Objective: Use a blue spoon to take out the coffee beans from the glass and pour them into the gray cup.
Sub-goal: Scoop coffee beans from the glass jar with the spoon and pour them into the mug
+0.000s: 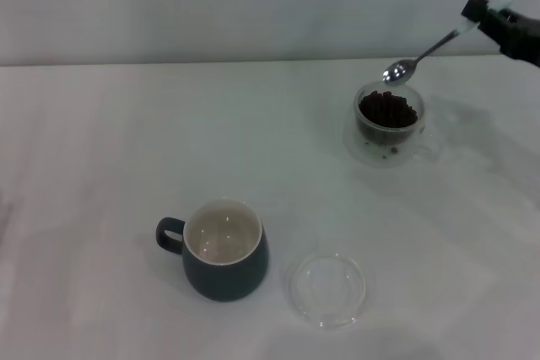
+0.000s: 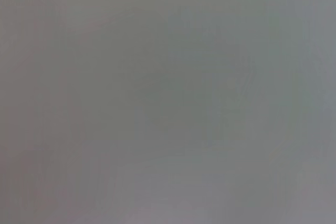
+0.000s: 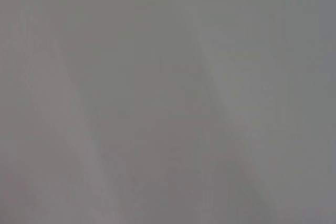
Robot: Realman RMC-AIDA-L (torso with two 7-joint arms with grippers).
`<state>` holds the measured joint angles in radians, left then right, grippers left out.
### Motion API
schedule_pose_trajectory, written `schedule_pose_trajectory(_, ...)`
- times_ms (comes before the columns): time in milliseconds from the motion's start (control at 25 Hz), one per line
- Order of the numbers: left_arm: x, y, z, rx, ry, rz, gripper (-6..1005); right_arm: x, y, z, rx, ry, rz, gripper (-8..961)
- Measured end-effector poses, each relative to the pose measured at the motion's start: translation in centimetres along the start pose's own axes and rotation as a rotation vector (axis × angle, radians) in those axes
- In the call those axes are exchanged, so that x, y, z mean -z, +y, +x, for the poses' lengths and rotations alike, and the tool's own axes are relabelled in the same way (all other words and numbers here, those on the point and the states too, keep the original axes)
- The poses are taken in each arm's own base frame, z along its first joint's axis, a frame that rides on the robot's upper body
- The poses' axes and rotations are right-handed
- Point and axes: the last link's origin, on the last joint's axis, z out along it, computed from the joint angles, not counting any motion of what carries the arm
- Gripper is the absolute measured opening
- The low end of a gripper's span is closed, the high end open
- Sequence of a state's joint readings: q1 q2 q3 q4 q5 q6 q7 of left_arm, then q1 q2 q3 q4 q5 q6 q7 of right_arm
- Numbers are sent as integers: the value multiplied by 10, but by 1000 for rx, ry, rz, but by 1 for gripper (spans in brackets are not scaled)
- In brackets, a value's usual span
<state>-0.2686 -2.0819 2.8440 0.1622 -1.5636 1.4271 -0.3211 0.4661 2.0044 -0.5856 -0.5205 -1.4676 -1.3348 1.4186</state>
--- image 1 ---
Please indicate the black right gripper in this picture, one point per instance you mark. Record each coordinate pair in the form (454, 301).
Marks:
(516, 37)

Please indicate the double-wall glass cup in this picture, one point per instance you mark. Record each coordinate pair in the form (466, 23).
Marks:
(422, 103)

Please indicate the dark blue ceramic mug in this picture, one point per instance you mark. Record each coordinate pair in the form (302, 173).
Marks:
(228, 280)

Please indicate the clear glass saucer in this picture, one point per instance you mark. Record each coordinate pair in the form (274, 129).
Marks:
(327, 284)

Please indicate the pile of coffee beans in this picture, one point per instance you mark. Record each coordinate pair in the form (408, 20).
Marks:
(386, 113)

